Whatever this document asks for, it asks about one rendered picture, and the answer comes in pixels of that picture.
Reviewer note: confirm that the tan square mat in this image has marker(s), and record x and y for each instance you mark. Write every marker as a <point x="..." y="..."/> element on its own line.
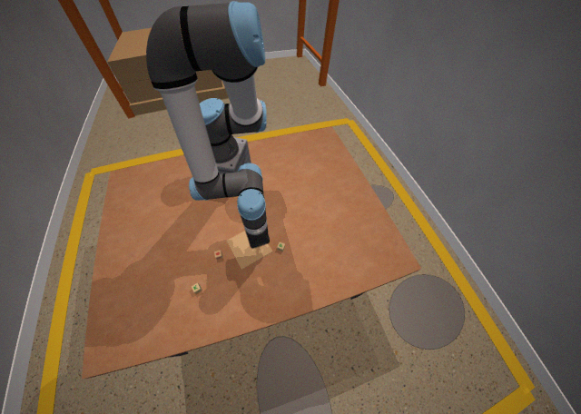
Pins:
<point x="243" y="253"/>

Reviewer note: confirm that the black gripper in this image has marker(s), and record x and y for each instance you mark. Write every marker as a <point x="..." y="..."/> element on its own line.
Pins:
<point x="260" y="238"/>

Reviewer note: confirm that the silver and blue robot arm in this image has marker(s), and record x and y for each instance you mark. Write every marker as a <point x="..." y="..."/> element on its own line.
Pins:
<point x="227" y="39"/>

